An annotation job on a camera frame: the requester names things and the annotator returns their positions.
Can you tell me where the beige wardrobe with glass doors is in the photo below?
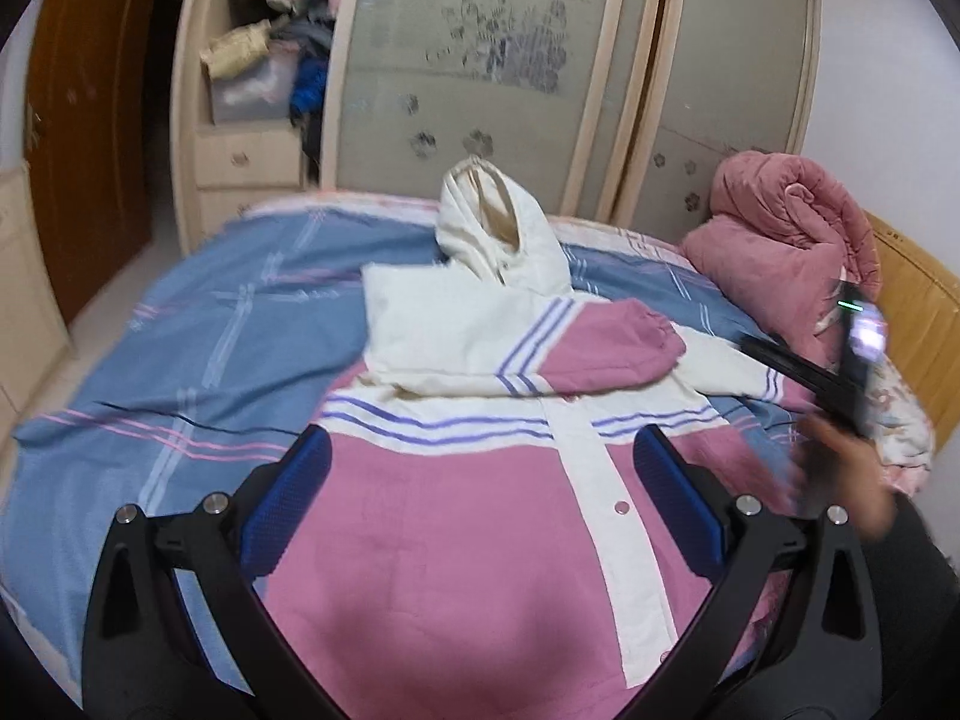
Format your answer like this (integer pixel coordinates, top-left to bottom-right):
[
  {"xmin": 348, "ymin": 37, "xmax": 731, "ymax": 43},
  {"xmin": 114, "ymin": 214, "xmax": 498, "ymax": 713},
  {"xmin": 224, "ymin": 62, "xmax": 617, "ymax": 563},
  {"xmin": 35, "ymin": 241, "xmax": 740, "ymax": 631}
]
[{"xmin": 171, "ymin": 0, "xmax": 820, "ymax": 250}]

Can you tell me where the brown wooden door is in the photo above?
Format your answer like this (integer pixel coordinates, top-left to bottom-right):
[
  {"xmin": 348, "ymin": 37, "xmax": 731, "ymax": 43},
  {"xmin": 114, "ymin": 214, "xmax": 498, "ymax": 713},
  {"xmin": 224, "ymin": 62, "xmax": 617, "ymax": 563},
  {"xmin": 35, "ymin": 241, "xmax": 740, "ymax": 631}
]
[{"xmin": 25, "ymin": 0, "xmax": 153, "ymax": 323}]

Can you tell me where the lower beige drawer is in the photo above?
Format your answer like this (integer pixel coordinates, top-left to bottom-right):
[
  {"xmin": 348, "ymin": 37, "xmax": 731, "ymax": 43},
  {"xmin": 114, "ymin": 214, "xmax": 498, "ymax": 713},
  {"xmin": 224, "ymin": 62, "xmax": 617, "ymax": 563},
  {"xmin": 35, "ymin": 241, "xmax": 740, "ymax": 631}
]
[{"xmin": 199, "ymin": 187, "xmax": 299, "ymax": 239}]

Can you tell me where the beige drawer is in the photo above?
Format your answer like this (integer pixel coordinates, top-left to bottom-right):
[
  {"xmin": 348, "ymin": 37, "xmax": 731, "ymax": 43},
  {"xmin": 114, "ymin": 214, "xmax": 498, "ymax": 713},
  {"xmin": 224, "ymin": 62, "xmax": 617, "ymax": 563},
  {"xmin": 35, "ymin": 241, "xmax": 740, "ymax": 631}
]
[
  {"xmin": 194, "ymin": 124, "xmax": 301, "ymax": 188},
  {"xmin": 199, "ymin": 187, "xmax": 299, "ymax": 239}
]

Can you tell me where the beige cloth bag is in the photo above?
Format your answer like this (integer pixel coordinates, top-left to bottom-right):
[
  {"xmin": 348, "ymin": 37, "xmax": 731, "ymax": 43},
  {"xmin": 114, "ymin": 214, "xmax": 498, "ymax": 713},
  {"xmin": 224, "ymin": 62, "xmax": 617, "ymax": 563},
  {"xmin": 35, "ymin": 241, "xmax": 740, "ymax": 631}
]
[{"xmin": 200, "ymin": 20, "xmax": 272, "ymax": 80}]

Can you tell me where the rolled pink quilt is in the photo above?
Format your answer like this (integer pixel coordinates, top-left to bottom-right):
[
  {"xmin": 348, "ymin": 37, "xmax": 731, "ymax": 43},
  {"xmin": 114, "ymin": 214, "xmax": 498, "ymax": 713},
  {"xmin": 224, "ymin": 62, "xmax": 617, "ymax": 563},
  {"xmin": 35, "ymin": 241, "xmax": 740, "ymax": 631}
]
[{"xmin": 680, "ymin": 151, "xmax": 882, "ymax": 367}]

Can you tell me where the person's right hand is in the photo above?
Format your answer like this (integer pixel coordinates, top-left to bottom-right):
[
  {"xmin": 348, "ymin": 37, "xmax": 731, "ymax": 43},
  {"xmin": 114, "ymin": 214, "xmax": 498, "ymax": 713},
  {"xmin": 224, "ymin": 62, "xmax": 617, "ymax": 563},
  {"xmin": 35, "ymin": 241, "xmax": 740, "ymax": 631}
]
[{"xmin": 797, "ymin": 413, "xmax": 896, "ymax": 541}]

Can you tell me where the pink and white hooded jacket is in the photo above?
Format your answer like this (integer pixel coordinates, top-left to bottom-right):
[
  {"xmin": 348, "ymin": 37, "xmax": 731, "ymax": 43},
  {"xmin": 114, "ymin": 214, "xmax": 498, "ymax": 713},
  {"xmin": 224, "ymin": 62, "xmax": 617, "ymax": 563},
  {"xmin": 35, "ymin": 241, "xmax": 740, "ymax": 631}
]
[{"xmin": 267, "ymin": 158, "xmax": 805, "ymax": 718}]

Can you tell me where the blue garment in wardrobe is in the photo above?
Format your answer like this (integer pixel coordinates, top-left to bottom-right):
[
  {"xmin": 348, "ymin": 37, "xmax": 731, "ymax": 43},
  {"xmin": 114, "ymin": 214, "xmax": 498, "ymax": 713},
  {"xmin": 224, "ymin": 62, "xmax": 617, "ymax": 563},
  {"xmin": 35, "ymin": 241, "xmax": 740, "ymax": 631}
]
[{"xmin": 288, "ymin": 55, "xmax": 329, "ymax": 121}]

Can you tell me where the floral pillow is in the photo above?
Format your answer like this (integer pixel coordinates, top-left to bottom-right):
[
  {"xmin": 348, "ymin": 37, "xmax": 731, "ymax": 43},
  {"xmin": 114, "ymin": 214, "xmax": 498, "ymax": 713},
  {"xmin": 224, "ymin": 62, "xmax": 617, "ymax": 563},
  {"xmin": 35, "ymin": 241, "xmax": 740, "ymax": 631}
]
[{"xmin": 861, "ymin": 353, "xmax": 935, "ymax": 497}]

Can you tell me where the upper beige drawer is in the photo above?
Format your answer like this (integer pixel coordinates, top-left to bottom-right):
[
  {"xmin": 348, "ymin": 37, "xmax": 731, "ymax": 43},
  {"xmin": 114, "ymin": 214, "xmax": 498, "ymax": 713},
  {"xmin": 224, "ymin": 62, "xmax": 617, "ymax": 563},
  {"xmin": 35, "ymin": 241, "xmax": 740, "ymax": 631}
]
[{"xmin": 194, "ymin": 124, "xmax": 301, "ymax": 188}]

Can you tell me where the yellow wooden headboard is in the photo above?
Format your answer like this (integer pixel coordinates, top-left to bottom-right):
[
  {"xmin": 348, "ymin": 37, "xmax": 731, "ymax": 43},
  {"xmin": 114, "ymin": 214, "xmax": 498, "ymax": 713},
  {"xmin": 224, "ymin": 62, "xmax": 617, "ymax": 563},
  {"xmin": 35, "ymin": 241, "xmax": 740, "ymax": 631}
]
[{"xmin": 867, "ymin": 213, "xmax": 960, "ymax": 449}]

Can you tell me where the translucent plastic storage box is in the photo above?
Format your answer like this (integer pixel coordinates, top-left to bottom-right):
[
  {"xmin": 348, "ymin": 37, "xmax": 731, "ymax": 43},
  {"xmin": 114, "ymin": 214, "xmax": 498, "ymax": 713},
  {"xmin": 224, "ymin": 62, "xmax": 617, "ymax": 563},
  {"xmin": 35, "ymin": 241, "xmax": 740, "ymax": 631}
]
[{"xmin": 210, "ymin": 52, "xmax": 298, "ymax": 125}]

